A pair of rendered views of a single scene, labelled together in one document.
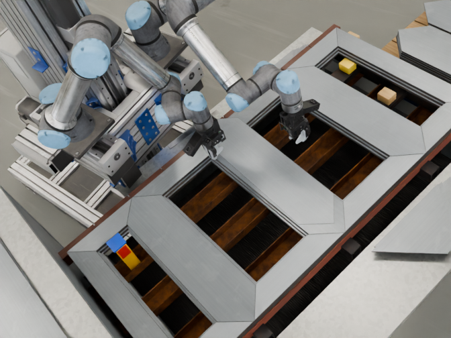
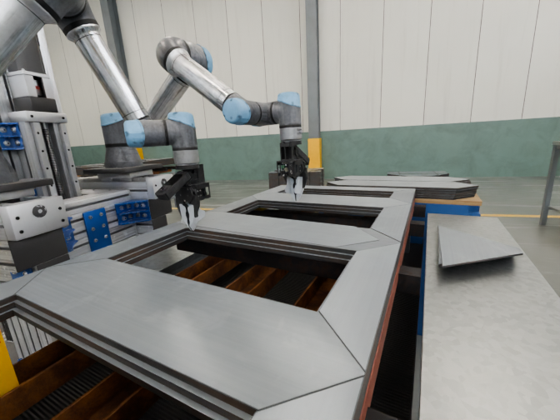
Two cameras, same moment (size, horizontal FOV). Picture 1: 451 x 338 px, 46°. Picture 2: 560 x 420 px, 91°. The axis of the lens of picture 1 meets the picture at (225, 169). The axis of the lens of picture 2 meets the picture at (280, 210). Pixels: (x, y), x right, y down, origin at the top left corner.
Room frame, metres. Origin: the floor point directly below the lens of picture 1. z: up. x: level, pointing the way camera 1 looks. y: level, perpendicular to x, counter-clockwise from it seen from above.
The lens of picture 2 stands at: (0.53, 0.33, 1.11)
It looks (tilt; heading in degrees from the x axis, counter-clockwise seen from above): 14 degrees down; 322
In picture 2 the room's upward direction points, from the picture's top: 3 degrees counter-clockwise
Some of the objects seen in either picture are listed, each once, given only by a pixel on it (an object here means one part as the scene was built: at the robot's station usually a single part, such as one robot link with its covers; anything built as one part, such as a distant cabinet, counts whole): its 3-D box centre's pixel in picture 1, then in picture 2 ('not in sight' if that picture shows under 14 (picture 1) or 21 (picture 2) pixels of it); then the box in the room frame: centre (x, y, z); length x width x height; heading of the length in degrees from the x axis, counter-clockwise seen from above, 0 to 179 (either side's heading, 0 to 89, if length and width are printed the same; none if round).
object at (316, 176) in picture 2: not in sight; (297, 182); (4.68, -3.35, 0.26); 1.20 x 0.80 x 0.53; 37
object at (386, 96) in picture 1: (386, 96); not in sight; (1.41, -0.75, 0.79); 0.06 x 0.05 x 0.04; 24
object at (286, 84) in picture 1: (288, 87); (288, 110); (1.27, -0.31, 1.21); 0.09 x 0.08 x 0.11; 22
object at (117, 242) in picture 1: (117, 243); not in sight; (1.15, 0.49, 0.88); 0.06 x 0.06 x 0.02; 24
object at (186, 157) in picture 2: (202, 120); (185, 157); (1.40, 0.01, 1.08); 0.08 x 0.08 x 0.05
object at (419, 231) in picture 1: (433, 227); (474, 247); (0.79, -0.61, 0.77); 0.45 x 0.20 x 0.04; 114
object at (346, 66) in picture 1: (347, 66); not in sight; (1.65, -0.68, 0.79); 0.06 x 0.05 x 0.04; 24
